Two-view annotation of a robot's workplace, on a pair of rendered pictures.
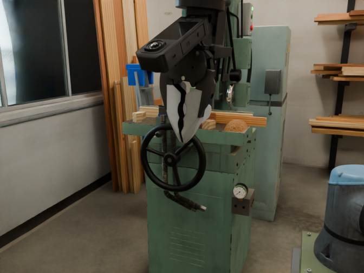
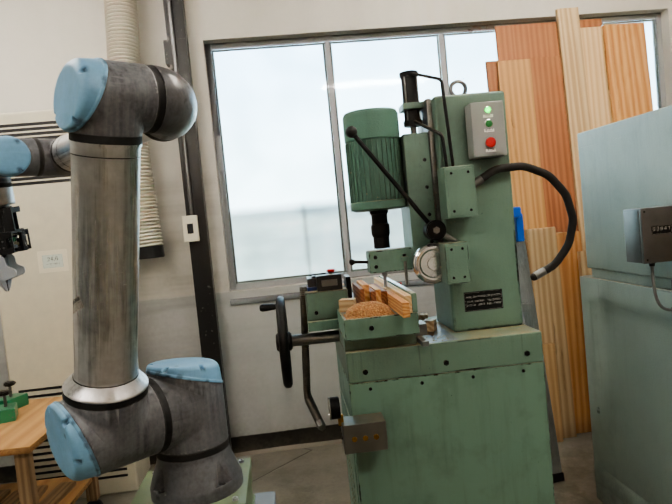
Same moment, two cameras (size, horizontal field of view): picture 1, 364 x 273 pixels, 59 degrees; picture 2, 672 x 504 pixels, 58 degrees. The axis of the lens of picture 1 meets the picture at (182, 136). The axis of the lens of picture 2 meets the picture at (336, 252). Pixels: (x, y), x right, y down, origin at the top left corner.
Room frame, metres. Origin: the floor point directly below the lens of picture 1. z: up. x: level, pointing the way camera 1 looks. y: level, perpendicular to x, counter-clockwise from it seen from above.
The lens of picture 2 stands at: (0.56, -1.76, 1.18)
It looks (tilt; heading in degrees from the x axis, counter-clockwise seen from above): 3 degrees down; 64
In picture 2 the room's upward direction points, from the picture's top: 6 degrees counter-clockwise
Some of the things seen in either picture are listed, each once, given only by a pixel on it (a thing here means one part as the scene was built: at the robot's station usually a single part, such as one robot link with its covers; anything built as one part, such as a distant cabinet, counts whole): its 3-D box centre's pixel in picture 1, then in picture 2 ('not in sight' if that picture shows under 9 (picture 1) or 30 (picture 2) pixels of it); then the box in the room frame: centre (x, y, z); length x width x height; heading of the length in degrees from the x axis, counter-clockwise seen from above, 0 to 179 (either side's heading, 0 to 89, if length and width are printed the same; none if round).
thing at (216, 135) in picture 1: (183, 130); (353, 313); (1.47, -0.01, 0.87); 0.61 x 0.30 x 0.06; 68
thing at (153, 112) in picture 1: (192, 115); (390, 292); (1.59, -0.05, 0.93); 0.60 x 0.02 x 0.05; 68
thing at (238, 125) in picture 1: (236, 124); (368, 308); (1.40, -0.24, 0.92); 0.14 x 0.09 x 0.04; 158
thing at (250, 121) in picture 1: (209, 118); (389, 298); (1.53, -0.14, 0.92); 0.54 x 0.02 x 0.04; 68
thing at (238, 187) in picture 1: (240, 192); (335, 411); (1.26, -0.25, 0.65); 0.06 x 0.04 x 0.08; 68
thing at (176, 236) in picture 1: (205, 210); (438, 463); (1.67, -0.13, 0.36); 0.58 x 0.45 x 0.71; 158
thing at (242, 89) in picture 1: (239, 94); (453, 262); (1.67, -0.30, 1.02); 0.09 x 0.07 x 0.12; 68
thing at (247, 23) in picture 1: (245, 20); (485, 130); (1.80, -0.34, 1.40); 0.10 x 0.06 x 0.16; 158
